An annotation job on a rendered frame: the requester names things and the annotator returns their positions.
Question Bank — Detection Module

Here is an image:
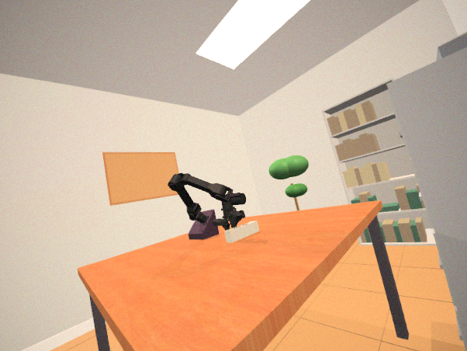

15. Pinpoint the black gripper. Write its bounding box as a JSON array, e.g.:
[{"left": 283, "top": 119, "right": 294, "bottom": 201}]
[{"left": 213, "top": 205, "right": 239, "bottom": 231}]

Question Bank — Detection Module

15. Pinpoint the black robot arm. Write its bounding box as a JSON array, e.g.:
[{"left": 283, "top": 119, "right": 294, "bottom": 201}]
[{"left": 168, "top": 173, "right": 246, "bottom": 224}]

